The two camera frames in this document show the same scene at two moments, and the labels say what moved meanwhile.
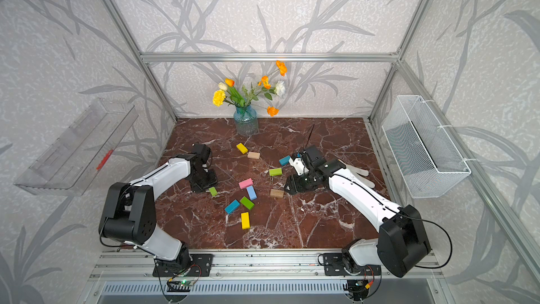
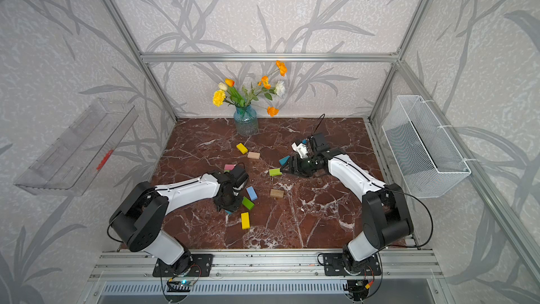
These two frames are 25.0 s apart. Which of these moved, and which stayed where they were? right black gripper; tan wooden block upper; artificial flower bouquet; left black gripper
Moved: right black gripper; left black gripper
Stayed: tan wooden block upper; artificial flower bouquet
